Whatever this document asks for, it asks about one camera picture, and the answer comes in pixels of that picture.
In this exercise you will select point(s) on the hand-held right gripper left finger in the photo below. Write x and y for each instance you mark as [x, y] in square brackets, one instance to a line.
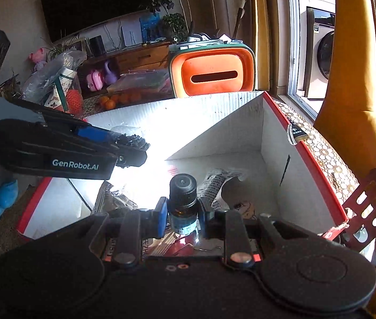
[162, 217]

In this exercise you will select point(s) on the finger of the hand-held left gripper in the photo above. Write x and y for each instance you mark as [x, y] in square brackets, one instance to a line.
[96, 134]
[133, 158]

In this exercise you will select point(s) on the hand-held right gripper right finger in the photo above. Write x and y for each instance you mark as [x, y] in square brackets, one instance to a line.
[202, 219]

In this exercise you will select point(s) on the clear bag of dark tea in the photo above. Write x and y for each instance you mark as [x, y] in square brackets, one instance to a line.
[134, 141]

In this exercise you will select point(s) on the dark bottle with black cap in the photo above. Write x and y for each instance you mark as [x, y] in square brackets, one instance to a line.
[183, 189]

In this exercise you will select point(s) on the silver foil packet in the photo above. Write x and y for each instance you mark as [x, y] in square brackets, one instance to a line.
[214, 182]

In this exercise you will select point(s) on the red cardboard box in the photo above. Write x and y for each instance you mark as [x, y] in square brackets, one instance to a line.
[227, 123]

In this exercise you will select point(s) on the orange tangerine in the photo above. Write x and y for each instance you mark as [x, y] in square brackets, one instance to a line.
[110, 104]
[103, 99]

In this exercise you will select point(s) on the red apple in foam net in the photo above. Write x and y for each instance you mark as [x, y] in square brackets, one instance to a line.
[74, 101]

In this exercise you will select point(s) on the purple toy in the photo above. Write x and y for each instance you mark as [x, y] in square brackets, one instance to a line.
[111, 74]

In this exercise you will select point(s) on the clear crumpled plastic bag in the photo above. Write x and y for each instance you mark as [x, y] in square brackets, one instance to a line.
[48, 69]

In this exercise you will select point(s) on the black speaker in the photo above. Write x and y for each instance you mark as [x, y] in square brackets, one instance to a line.
[97, 46]

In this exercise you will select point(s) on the wooden television cabinet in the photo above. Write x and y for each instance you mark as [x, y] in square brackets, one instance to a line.
[144, 56]

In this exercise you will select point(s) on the pink plush toy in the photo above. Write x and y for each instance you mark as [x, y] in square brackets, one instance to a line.
[38, 58]

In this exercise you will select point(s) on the green storage bin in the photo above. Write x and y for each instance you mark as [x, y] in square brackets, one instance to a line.
[212, 63]

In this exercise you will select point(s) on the small black clip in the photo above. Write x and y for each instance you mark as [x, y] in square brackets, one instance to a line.
[297, 133]

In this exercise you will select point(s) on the black television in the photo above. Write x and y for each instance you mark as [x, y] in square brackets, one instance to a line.
[91, 3]

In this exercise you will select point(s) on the green houseplant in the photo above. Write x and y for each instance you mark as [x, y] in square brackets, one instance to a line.
[171, 23]

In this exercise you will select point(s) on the yellow curtain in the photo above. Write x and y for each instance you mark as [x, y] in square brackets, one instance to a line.
[350, 56]
[260, 30]

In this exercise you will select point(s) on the washing machine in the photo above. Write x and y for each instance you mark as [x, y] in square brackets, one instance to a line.
[320, 53]

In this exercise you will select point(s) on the photo frame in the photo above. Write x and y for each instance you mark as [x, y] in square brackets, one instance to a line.
[80, 45]

